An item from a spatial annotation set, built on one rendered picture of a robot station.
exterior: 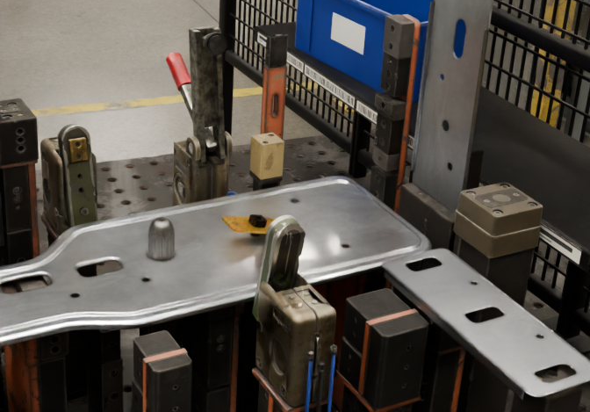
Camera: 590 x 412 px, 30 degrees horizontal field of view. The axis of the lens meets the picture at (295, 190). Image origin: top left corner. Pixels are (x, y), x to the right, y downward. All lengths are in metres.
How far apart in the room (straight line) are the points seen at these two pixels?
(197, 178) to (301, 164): 0.82
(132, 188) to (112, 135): 1.95
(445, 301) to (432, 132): 0.29
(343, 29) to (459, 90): 0.43
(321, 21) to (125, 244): 0.66
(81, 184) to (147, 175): 0.79
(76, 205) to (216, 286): 0.24
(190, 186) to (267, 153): 0.11
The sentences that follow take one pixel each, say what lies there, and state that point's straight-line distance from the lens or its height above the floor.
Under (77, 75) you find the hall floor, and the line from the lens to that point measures 4.64.
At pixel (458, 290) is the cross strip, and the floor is 1.00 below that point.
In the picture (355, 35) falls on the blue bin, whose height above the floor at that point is 1.10.
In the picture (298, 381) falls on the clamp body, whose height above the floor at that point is 0.97.
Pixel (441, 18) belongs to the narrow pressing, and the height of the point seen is 1.24.
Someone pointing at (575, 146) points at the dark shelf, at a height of 1.03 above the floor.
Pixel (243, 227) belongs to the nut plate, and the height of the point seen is 1.02.
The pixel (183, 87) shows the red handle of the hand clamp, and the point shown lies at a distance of 1.49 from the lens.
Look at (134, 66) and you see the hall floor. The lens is 4.75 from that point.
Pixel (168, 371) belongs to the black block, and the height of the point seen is 0.99.
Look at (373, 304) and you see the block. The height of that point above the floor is 0.98.
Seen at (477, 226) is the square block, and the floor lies 1.03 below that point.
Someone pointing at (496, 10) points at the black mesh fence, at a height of 1.16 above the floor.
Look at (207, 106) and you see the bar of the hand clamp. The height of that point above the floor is 1.11.
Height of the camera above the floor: 1.67
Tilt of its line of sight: 27 degrees down
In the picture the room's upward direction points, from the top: 4 degrees clockwise
